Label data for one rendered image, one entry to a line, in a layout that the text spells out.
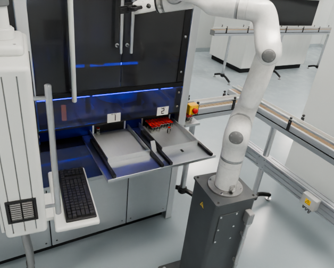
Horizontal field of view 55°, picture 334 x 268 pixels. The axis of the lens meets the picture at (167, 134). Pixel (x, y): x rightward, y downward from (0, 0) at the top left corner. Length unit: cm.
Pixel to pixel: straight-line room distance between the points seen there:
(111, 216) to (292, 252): 143
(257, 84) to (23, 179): 104
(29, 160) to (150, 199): 138
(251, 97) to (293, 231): 176
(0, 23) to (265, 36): 99
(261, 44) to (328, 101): 174
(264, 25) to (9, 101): 99
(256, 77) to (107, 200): 138
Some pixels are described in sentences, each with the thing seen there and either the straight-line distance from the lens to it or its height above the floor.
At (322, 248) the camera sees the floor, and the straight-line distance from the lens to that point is 299.
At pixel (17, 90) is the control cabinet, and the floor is 147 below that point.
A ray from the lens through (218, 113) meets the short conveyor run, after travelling 256.
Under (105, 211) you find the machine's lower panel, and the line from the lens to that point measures 240.
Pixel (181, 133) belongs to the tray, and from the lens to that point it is 215.
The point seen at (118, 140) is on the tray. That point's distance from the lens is 201.
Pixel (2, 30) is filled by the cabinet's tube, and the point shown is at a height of 162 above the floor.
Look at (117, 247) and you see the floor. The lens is 253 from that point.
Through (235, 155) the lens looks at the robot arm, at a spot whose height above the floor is 110.
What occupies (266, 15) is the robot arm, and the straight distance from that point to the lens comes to 140.
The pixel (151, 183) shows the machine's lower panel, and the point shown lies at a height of 42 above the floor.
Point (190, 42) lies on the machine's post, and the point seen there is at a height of 147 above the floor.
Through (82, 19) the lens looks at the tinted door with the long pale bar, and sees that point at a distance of 175.
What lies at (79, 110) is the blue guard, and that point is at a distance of 189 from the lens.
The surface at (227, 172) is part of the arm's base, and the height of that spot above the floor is 99.
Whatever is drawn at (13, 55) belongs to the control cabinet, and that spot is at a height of 156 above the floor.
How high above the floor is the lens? 191
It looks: 29 degrees down
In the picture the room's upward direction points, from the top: 7 degrees clockwise
